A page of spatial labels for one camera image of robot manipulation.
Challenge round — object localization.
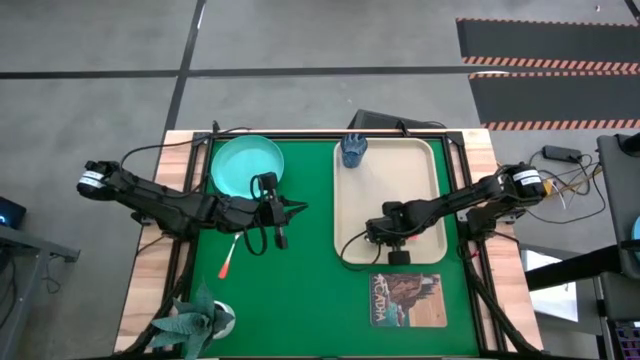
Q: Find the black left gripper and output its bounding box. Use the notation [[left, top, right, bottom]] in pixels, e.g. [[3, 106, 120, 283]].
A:
[[214, 171, 310, 251]]

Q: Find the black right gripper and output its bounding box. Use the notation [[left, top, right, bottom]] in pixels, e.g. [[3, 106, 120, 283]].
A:
[[363, 199, 421, 267]]

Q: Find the teal round plate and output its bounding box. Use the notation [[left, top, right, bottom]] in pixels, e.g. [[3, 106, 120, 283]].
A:
[[210, 134, 286, 200]]

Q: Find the blue faceted cup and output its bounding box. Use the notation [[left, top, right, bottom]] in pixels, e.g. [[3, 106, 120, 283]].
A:
[[340, 132, 369, 170]]

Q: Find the fork with orange handle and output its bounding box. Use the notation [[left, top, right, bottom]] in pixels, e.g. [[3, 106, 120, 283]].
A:
[[217, 232, 245, 280]]

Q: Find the beige plastic tray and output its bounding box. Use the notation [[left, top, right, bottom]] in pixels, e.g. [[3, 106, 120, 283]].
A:
[[332, 137, 449, 266]]

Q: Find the Acadia picture card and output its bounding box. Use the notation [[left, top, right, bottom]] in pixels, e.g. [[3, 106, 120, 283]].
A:
[[368, 272, 449, 329]]

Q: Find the green table mat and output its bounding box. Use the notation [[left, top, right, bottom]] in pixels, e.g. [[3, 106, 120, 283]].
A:
[[189, 138, 481, 357]]

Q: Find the black box behind table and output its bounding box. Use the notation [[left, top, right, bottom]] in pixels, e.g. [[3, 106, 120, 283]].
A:
[[348, 109, 447, 131]]

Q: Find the white plant pot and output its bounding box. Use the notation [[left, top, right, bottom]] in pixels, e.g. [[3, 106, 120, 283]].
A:
[[212, 301, 237, 341]]

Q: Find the green leafy plant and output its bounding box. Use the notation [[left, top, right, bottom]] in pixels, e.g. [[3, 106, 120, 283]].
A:
[[148, 280, 236, 360]]

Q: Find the white sheet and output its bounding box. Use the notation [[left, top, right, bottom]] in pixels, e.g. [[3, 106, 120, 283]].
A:
[[522, 249, 580, 324]]

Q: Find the black metal bar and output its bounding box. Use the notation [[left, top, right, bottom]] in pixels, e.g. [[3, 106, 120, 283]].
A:
[[524, 243, 624, 292]]

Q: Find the black power adapter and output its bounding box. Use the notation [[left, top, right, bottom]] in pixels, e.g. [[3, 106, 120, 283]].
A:
[[541, 144, 584, 164]]

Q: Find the black hazard-striped floor mat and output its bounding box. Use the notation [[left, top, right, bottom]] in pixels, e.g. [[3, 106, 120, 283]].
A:
[[455, 18, 640, 71], [468, 71, 640, 132]]

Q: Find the backlit keyboard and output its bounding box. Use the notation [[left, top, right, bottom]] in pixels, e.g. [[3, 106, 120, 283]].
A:
[[610, 319, 640, 360]]

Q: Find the grey metal desk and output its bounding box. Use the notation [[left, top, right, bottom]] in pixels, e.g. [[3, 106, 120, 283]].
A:
[[0, 224, 81, 346]]

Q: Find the black device with blue light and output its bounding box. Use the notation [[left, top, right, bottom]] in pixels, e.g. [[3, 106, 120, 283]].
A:
[[0, 196, 28, 230]]

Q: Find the long black cable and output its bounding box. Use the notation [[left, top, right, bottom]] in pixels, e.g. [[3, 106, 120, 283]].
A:
[[118, 119, 254, 169]]

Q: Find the yellow floor cable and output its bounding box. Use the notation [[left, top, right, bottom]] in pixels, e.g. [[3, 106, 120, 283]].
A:
[[542, 177, 569, 199]]

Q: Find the black floor cable bundle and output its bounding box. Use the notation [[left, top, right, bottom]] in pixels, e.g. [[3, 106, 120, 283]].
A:
[[524, 148, 608, 227]]

